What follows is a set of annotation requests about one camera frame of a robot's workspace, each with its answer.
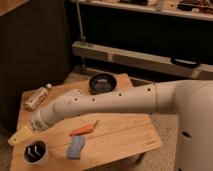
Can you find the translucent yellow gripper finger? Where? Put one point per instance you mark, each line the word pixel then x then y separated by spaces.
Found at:
pixel 20 135

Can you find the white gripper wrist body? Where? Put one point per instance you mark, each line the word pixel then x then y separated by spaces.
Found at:
pixel 37 123

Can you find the orange pepper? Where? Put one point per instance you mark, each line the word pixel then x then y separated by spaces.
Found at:
pixel 84 129

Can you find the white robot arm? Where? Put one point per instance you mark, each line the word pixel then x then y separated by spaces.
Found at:
pixel 191 100

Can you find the black ceramic bowl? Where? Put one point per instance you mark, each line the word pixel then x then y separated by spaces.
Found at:
pixel 102 83

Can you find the white plastic bottle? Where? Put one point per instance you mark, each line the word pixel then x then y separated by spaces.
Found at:
pixel 37 97

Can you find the blue sponge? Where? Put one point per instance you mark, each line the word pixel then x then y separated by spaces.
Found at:
pixel 74 149

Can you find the wooden table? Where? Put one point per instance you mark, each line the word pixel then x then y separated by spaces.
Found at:
pixel 117 136

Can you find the metal shelf rack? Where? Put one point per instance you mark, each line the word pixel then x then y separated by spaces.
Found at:
pixel 142 37

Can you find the black handle object on shelf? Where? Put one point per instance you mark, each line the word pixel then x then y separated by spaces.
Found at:
pixel 183 63

